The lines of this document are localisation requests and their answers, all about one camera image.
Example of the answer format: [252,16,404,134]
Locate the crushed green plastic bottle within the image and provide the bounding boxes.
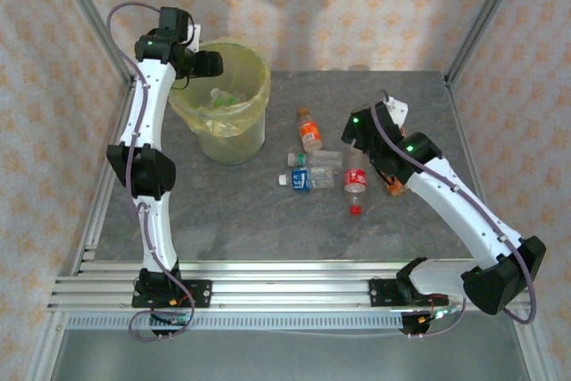
[209,90,240,110]

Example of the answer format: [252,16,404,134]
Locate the yellow label orange juice bottle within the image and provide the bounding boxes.
[383,170,410,197]

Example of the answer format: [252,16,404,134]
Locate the red label cola bottle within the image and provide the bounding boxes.
[343,148,369,217]

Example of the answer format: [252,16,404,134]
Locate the clear bottle green neck ring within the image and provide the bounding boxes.
[286,150,343,168]

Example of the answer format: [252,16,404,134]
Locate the orange label brown cap bottle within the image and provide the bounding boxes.
[296,107,323,153]

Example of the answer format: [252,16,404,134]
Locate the small blue label water bottle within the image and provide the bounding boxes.
[277,165,338,193]

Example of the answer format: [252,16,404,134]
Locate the yellow bin liner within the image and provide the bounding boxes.
[168,39,272,139]

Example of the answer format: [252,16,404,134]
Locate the clear plastic bin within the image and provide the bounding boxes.
[168,39,272,167]

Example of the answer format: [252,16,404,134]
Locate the grey metal shelf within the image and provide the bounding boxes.
[48,329,532,381]

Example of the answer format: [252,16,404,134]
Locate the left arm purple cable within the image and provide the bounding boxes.
[106,1,197,311]

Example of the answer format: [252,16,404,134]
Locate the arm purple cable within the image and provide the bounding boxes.
[106,1,197,311]
[373,89,536,325]

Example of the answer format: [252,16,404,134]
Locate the aluminium frame post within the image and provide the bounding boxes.
[443,0,532,87]
[47,0,135,87]

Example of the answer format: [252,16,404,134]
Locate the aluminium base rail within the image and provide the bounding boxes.
[46,259,536,314]

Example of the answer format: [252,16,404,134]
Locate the thin purple base cable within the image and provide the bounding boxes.
[406,298,468,340]
[128,294,206,343]

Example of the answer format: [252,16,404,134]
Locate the slotted grey cable tray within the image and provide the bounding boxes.
[66,312,405,332]

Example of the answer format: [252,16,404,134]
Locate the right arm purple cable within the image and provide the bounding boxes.
[373,89,536,325]

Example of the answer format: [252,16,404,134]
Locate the aluminium frame leg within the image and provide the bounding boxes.
[24,309,68,381]
[512,309,552,381]

